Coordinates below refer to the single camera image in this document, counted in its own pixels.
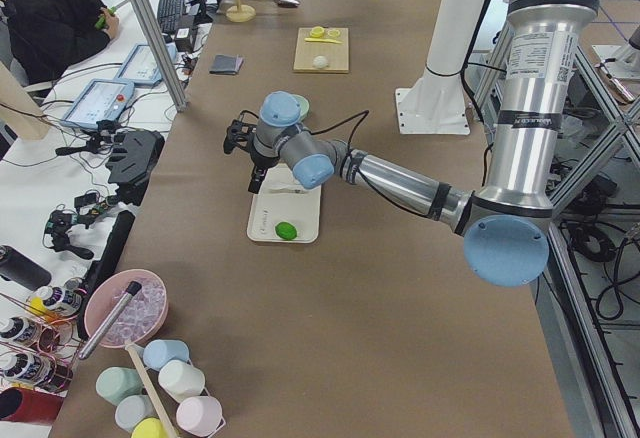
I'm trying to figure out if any seated person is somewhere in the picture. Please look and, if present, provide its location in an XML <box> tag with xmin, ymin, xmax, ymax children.
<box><xmin>8</xmin><ymin>0</ymin><xmax>119</xmax><ymax>84</ymax></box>

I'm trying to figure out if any teach pendant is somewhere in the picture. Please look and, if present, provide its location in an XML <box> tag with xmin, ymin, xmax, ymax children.
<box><xmin>115</xmin><ymin>43</ymin><xmax>162</xmax><ymax>87</ymax></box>
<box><xmin>60</xmin><ymin>79</ymin><xmax>135</xmax><ymax>130</ymax></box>

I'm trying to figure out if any aluminium frame post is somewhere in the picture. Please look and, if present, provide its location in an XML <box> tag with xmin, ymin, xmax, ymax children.
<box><xmin>130</xmin><ymin>0</ymin><xmax>187</xmax><ymax>112</ymax></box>

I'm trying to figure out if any teach pendant near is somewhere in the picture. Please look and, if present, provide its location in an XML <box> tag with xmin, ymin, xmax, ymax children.
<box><xmin>60</xmin><ymin>79</ymin><xmax>135</xmax><ymax>130</ymax></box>

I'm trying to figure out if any teach pendant far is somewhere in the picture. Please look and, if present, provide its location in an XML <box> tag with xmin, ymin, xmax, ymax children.
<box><xmin>115</xmin><ymin>43</ymin><xmax>162</xmax><ymax>87</ymax></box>

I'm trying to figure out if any grey cup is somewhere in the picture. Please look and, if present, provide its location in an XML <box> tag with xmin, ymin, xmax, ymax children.
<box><xmin>114</xmin><ymin>395</ymin><xmax>156</xmax><ymax>433</ymax></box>

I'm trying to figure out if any pink cup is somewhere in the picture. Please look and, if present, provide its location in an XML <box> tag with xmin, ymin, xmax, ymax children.
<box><xmin>176</xmin><ymin>396</ymin><xmax>223</xmax><ymax>437</ymax></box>

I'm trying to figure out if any white cup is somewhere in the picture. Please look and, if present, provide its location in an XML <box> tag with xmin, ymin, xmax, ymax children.
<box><xmin>158</xmin><ymin>360</ymin><xmax>205</xmax><ymax>403</ymax></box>

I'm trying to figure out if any yellow cup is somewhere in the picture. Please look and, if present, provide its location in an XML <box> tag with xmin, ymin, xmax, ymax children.
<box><xmin>131</xmin><ymin>417</ymin><xmax>167</xmax><ymax>438</ymax></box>

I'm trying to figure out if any black keyboard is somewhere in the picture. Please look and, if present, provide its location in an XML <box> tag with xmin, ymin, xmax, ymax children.
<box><xmin>156</xmin><ymin>0</ymin><xmax>185</xmax><ymax>34</ymax></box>

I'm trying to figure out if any blue cup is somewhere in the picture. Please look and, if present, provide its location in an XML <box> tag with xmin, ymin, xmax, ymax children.
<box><xmin>143</xmin><ymin>339</ymin><xmax>190</xmax><ymax>371</ymax></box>

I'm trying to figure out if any lemon slice upper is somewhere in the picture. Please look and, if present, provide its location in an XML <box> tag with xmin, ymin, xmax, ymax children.
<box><xmin>309</xmin><ymin>26</ymin><xmax>325</xmax><ymax>38</ymax></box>

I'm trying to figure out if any yellow plastic knife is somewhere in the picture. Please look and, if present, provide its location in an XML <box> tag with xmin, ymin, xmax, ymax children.
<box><xmin>304</xmin><ymin>37</ymin><xmax>343</xmax><ymax>45</ymax></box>

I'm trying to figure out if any white steamed bun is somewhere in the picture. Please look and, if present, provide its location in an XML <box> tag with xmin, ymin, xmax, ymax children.
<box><xmin>312</xmin><ymin>55</ymin><xmax>329</xmax><ymax>69</ymax></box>

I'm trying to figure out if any pink bowl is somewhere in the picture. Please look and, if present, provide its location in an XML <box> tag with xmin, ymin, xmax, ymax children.
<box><xmin>84</xmin><ymin>269</ymin><xmax>169</xmax><ymax>348</ymax></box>

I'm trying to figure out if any green cup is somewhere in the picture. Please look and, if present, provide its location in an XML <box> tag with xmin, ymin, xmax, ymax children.
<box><xmin>95</xmin><ymin>367</ymin><xmax>143</xmax><ymax>406</ymax></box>

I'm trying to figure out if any red can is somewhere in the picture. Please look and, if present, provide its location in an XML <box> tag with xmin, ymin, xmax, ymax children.
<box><xmin>1</xmin><ymin>387</ymin><xmax>64</xmax><ymax>425</ymax></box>

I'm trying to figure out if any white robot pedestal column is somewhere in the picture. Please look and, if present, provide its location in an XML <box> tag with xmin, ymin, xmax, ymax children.
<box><xmin>424</xmin><ymin>0</ymin><xmax>485</xmax><ymax>106</ymax></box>

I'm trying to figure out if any grey folded cloth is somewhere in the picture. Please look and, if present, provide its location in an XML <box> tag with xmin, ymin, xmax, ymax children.
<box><xmin>209</xmin><ymin>54</ymin><xmax>244</xmax><ymax>75</ymax></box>

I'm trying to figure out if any green lime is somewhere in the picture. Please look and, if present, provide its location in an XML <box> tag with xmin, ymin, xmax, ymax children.
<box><xmin>274</xmin><ymin>221</ymin><xmax>298</xmax><ymax>241</ymax></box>

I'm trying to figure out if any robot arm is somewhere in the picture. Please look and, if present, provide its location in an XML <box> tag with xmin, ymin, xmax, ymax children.
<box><xmin>223</xmin><ymin>0</ymin><xmax>599</xmax><ymax>286</ymax></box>

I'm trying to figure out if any metal tube in bowl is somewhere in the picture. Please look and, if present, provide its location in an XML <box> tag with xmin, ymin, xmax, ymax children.
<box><xmin>78</xmin><ymin>280</ymin><xmax>142</xmax><ymax>360</ymax></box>

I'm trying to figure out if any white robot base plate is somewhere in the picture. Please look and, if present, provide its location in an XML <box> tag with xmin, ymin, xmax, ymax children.
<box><xmin>394</xmin><ymin>85</ymin><xmax>470</xmax><ymax>135</ymax></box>

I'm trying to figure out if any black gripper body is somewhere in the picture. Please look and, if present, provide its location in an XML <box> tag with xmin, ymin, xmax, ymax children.
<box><xmin>223</xmin><ymin>119</ymin><xmax>273</xmax><ymax>170</ymax></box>

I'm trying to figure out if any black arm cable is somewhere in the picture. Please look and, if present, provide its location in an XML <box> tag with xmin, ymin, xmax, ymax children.
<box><xmin>304</xmin><ymin>109</ymin><xmax>372</xmax><ymax>162</ymax></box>

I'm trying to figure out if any cream rabbit tray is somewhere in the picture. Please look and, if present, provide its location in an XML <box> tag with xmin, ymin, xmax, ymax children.
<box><xmin>246</xmin><ymin>164</ymin><xmax>322</xmax><ymax>243</ymax></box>

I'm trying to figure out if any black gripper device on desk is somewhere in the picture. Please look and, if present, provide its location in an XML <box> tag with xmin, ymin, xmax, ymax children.
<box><xmin>106</xmin><ymin>130</ymin><xmax>165</xmax><ymax>205</ymax></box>

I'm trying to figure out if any wooden cutting board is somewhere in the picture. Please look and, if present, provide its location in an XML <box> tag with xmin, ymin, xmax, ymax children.
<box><xmin>293</xmin><ymin>26</ymin><xmax>350</xmax><ymax>74</ymax></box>

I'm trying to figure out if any wooden mug tree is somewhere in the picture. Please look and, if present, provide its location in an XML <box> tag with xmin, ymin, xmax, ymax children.
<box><xmin>225</xmin><ymin>0</ymin><xmax>256</xmax><ymax>23</ymax></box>

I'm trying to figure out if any mint green bowl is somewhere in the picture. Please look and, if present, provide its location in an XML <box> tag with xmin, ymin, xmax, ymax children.
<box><xmin>293</xmin><ymin>94</ymin><xmax>310</xmax><ymax>120</ymax></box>

